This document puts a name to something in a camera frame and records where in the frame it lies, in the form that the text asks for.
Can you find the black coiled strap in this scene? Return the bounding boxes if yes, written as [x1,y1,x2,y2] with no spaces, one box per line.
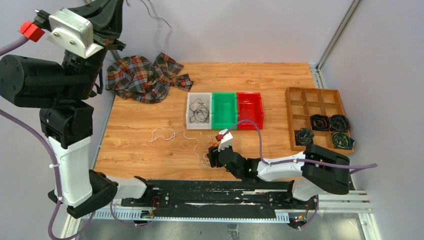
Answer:
[309,114,331,132]
[329,114,351,133]

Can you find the black cable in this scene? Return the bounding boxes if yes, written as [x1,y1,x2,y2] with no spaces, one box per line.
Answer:
[188,98,211,125]

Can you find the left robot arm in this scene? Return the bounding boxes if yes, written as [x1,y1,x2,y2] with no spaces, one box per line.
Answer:
[0,0,153,219]

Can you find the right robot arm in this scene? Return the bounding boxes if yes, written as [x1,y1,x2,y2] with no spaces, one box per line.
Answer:
[206,144,350,209]

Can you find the green plastic bin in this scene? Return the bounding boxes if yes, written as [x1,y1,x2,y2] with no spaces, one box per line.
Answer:
[211,92,238,130]

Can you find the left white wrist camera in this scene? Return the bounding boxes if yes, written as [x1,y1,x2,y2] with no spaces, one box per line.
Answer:
[47,8,104,59]

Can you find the green patterned coiled strap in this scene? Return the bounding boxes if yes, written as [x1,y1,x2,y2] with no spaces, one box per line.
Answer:
[331,131,356,149]

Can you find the wooden compartment tray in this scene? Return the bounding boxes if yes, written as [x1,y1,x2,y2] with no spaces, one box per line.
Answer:
[286,87,356,155]

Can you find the dark patterned coiled strap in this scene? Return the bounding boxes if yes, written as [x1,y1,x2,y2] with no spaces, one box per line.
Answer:
[294,127,315,147]

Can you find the plaid cloth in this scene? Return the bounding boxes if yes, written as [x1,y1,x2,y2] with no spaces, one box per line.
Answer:
[105,52,194,104]

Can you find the white plastic bin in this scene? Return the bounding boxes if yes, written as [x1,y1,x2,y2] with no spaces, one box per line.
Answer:
[185,92,212,130]

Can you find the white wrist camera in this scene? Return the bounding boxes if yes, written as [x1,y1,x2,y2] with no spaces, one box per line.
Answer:
[215,128,233,152]
[47,8,104,59]

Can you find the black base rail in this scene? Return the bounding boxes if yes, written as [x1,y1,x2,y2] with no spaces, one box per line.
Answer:
[121,180,316,220]

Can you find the white cable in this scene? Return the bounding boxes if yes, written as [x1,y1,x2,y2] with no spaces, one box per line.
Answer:
[148,127,213,168]

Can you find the red plastic bin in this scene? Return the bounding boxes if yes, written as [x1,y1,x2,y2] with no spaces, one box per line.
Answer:
[236,92,264,130]

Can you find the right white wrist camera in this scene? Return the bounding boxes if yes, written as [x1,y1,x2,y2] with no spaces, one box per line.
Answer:
[215,128,233,152]

